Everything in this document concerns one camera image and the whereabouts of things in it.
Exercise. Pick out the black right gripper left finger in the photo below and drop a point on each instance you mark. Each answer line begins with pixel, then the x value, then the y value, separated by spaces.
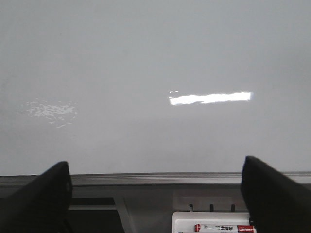
pixel 40 206

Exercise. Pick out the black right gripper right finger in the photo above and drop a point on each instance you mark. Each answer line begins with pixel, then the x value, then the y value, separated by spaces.
pixel 276 203

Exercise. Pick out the red capped whiteboard marker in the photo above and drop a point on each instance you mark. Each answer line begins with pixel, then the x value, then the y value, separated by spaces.
pixel 203 228

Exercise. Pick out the white plastic marker tray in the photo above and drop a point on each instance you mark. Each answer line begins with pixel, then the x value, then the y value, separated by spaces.
pixel 185 221

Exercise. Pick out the white whiteboard with aluminium frame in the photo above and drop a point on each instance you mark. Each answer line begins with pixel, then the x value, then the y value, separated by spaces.
pixel 132 86

